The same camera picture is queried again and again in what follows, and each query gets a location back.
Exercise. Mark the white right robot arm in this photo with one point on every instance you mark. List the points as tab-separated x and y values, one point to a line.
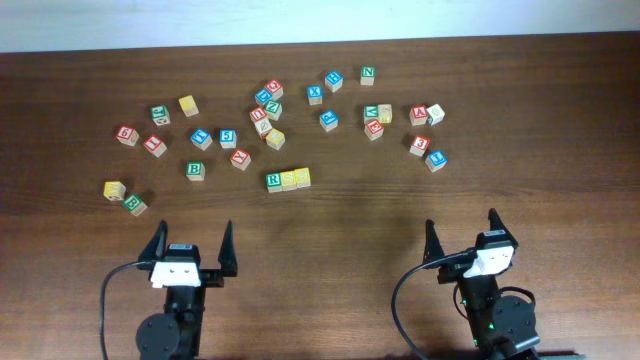
502	320

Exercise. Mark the blue I block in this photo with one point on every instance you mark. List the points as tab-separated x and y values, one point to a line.
436	160

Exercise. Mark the yellow S block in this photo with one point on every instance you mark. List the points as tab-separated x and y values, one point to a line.
288	180

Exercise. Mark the green N block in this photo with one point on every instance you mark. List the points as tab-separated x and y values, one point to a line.
367	75

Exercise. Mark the red 6 block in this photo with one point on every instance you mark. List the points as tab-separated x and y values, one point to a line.
127	135

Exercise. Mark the green B block lower left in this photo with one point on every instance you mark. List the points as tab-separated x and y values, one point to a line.
134	204

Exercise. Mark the plain wooden picture block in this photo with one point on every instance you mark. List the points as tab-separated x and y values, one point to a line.
385	113

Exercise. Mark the blue X block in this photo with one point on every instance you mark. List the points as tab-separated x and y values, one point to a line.
315	95

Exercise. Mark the blue block centre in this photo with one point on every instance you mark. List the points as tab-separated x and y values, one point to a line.
328	120

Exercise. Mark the red Q block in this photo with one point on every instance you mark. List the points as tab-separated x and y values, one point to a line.
275	88

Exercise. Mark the red 1 block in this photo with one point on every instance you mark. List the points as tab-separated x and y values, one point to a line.
155	145

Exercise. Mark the green B block centre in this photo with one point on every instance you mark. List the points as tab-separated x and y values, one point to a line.
195	171

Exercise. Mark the green Z block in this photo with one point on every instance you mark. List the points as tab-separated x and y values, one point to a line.
273	109

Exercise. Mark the white O block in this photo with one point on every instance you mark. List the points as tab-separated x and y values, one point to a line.
435	114

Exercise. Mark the red E block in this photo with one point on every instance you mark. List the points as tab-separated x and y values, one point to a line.
373	129

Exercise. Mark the green b block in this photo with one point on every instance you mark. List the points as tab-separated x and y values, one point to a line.
195	171
134	204

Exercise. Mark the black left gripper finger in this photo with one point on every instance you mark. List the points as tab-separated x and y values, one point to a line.
227	255
156	247

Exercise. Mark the red leaf picture block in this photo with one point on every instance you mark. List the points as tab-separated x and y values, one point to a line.
263	127

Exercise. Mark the red V block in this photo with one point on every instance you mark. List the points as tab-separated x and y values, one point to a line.
418	115

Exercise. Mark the red Y block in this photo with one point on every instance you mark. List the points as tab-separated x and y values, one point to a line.
240	159

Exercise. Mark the green J block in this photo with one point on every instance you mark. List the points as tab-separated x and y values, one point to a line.
160	115

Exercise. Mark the red 3 block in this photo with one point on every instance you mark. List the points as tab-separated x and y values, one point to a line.
419	145

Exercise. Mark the blue T block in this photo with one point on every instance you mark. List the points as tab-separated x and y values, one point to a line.
201	139

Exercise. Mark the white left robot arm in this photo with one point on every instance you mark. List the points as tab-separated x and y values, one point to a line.
175	332

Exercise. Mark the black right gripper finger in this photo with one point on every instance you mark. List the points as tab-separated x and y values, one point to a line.
433	250
496	223

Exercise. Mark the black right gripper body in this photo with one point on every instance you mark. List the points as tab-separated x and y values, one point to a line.
452	271

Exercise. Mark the blue H block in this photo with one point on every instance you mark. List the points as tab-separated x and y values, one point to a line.
334	81

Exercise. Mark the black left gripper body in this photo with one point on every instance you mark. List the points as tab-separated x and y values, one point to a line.
212	275

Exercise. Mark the green V block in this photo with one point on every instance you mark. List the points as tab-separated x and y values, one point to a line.
370	112

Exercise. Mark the blue 5 block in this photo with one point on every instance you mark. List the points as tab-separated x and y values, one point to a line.
227	138

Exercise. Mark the red U block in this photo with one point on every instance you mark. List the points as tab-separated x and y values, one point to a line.
257	114

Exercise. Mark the blue D block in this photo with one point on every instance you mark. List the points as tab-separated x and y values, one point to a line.
263	96

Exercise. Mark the green R block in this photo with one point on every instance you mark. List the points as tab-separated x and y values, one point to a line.
274	182

